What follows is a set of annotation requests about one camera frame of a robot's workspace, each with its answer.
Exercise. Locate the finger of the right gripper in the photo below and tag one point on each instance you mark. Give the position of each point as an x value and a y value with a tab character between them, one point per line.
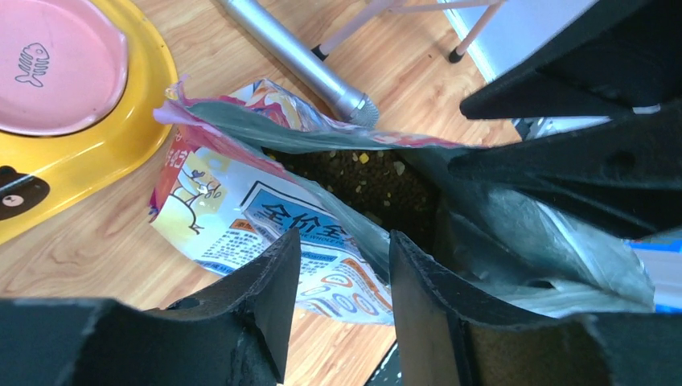
622	177
616	57

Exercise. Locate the brown pet food kibble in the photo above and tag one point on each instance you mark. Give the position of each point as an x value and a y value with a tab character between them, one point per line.
380	184

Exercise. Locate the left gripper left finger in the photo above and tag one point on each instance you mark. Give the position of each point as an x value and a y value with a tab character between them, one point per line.
233	332

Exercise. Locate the pet food bag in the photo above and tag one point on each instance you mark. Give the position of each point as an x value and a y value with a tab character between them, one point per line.
226	195

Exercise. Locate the silver microphone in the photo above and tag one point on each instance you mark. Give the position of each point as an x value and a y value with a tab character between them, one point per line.
346	102

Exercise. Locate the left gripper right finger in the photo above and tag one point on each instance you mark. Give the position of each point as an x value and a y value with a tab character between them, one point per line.
451	333

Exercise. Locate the yellow double bowl feeder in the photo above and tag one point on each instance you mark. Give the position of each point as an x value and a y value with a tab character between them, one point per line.
41	176

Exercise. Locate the pink bowl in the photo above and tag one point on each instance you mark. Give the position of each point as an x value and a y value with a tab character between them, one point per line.
64	66

